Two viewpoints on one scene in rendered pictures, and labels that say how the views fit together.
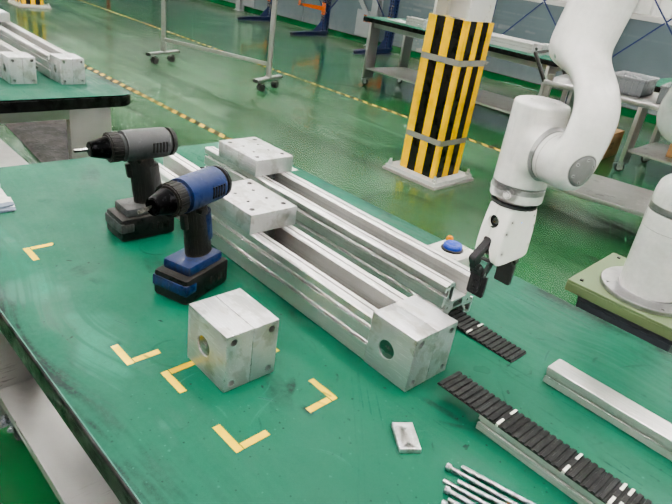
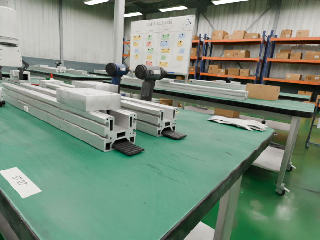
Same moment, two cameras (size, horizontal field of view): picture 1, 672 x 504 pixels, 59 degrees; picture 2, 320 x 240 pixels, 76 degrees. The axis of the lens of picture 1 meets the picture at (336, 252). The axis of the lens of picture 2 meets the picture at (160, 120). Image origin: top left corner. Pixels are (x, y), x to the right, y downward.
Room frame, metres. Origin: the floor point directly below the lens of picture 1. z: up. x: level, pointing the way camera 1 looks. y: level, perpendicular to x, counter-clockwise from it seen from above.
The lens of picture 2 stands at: (1.99, 0.39, 0.98)
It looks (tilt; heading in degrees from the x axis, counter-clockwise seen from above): 13 degrees down; 175
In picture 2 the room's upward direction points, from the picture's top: 5 degrees clockwise
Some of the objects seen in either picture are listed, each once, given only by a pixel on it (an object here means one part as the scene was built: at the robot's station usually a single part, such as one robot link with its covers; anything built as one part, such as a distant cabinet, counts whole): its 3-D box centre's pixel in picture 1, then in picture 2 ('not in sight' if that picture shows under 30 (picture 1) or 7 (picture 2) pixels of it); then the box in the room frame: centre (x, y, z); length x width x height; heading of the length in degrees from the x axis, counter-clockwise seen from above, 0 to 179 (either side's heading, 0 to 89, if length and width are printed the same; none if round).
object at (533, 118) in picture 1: (533, 142); (6, 23); (0.91, -0.27, 1.14); 0.09 x 0.08 x 0.13; 27
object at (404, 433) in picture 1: (405, 437); not in sight; (0.61, -0.13, 0.78); 0.05 x 0.03 x 0.01; 11
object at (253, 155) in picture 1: (254, 161); (88, 103); (1.40, 0.23, 0.87); 0.16 x 0.11 x 0.07; 46
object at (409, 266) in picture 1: (317, 216); (50, 105); (1.22, 0.05, 0.82); 0.80 x 0.10 x 0.09; 46
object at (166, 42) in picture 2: not in sight; (156, 71); (-2.21, 0.61, 0.97); 1.50 x 0.50 x 1.95; 48
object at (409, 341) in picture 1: (414, 339); (49, 89); (0.79, -0.15, 0.83); 0.12 x 0.09 x 0.10; 136
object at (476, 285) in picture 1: (475, 278); (23, 73); (0.87, -0.23, 0.91); 0.03 x 0.03 x 0.07; 47
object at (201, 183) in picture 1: (182, 238); (119, 85); (0.89, 0.26, 0.89); 0.20 x 0.08 x 0.22; 156
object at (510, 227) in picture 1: (506, 225); (8, 55); (0.91, -0.27, 0.99); 0.10 x 0.07 x 0.11; 137
